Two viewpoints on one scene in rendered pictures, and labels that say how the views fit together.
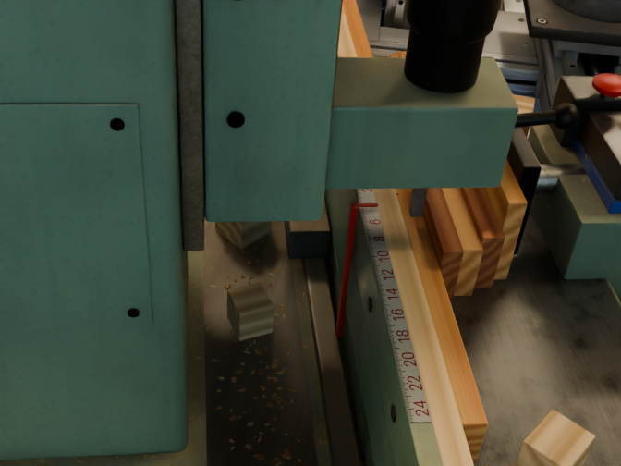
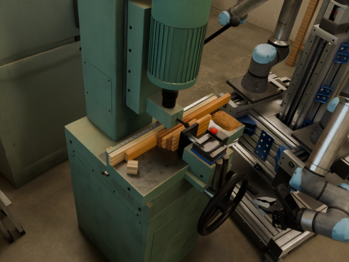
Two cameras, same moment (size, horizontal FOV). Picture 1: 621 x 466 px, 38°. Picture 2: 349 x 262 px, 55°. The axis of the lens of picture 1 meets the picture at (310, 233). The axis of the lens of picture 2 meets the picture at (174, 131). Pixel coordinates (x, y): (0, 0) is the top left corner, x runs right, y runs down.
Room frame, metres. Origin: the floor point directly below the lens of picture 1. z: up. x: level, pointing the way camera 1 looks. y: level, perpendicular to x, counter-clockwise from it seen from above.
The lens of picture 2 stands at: (-0.08, -0.85, 1.83)
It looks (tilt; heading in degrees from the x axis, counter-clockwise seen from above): 42 degrees down; 48
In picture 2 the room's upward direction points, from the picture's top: 9 degrees clockwise
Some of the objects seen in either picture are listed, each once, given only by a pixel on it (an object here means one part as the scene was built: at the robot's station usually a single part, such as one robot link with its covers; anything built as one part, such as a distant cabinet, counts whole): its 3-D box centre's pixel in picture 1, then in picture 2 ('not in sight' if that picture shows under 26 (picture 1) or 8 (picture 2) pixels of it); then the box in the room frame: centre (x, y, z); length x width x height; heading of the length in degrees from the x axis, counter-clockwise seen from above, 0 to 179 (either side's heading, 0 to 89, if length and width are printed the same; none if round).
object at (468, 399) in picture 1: (386, 160); (184, 123); (0.67, -0.06, 0.92); 0.62 x 0.02 x 0.04; 9
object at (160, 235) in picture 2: not in sight; (138, 200); (0.54, 0.04, 0.36); 0.58 x 0.45 x 0.71; 99
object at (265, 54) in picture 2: not in sight; (263, 59); (1.32, 0.09, 0.98); 0.13 x 0.12 x 0.14; 11
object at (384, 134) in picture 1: (402, 129); (164, 111); (0.56, -0.06, 1.03); 0.14 x 0.07 x 0.09; 99
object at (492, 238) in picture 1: (459, 190); (184, 134); (0.63, -0.12, 0.93); 0.19 x 0.02 x 0.05; 9
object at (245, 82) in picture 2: not in sight; (256, 78); (1.31, 0.09, 0.87); 0.15 x 0.15 x 0.10
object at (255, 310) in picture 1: (249, 311); not in sight; (0.57, 0.05, 0.82); 0.03 x 0.03 x 0.03; 27
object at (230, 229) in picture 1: (243, 216); not in sight; (0.70, 0.07, 0.82); 0.04 x 0.04 x 0.04; 48
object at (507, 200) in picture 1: (475, 164); (191, 132); (0.65, -0.14, 0.94); 0.21 x 0.01 x 0.08; 9
